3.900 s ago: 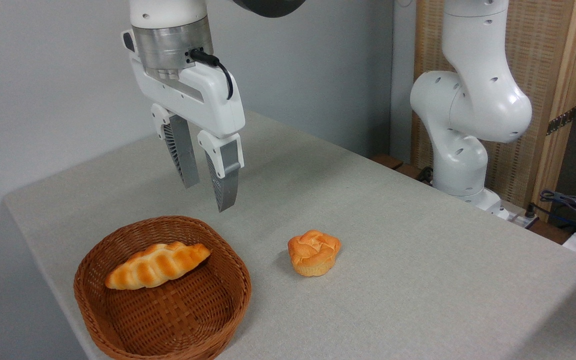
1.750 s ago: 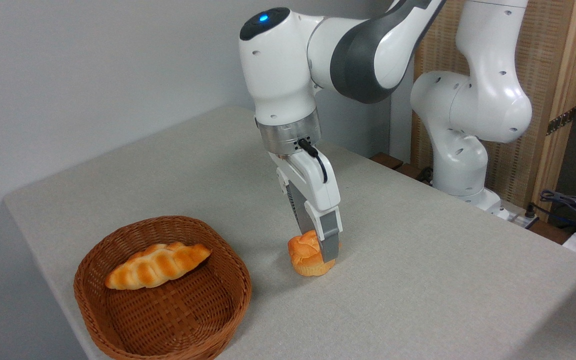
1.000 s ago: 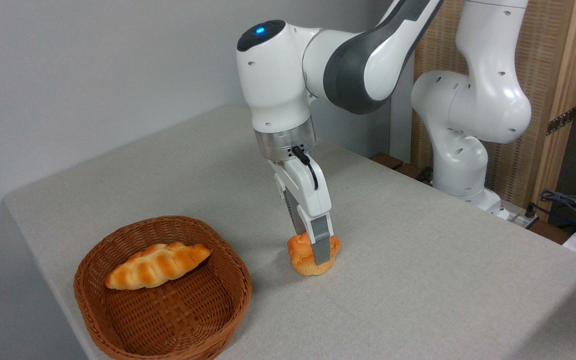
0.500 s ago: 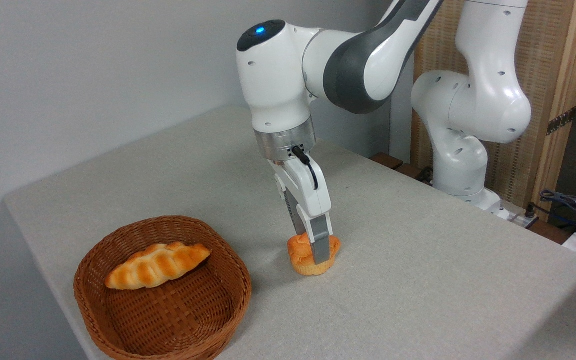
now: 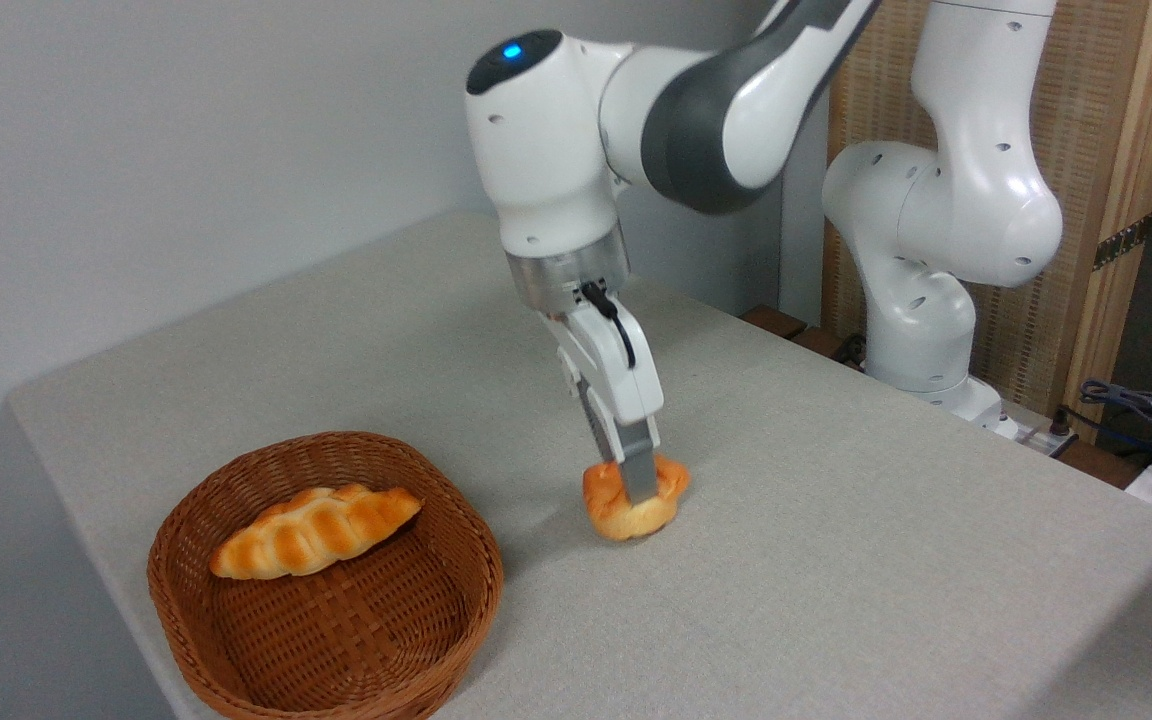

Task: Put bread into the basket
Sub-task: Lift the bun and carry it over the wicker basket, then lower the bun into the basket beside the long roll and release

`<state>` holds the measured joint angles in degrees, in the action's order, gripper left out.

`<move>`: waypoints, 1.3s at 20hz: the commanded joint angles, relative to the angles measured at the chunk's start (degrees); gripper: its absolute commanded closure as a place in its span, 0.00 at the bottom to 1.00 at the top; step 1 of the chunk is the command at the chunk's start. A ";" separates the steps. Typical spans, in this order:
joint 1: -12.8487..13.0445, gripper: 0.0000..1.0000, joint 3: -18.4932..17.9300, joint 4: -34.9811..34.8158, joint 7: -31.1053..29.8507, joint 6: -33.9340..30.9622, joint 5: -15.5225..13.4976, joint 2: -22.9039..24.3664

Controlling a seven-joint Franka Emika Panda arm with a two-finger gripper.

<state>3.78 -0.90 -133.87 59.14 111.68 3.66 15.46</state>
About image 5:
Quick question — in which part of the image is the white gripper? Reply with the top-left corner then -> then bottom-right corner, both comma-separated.
536,295 -> 666,507

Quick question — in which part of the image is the round knotted bread bun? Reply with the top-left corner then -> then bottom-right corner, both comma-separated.
581,454 -> 692,543

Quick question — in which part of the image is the long braided bread loaf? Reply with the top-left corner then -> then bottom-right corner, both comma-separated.
208,482 -> 425,582

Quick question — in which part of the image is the brown wicker basket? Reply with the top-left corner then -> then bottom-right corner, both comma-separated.
146,431 -> 506,720

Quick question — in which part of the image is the grey tablecloth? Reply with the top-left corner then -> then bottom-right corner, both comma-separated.
6,212 -> 1152,720

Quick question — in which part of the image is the dark metal screen hinge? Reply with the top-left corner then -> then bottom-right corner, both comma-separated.
1092,212 -> 1152,272

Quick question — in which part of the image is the wooden woven folding screen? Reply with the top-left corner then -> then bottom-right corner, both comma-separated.
821,0 -> 1152,447

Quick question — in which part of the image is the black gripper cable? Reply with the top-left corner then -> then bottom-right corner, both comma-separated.
580,281 -> 638,369

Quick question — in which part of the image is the tangled dark cable bundle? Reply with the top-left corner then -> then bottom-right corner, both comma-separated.
1078,377 -> 1152,463

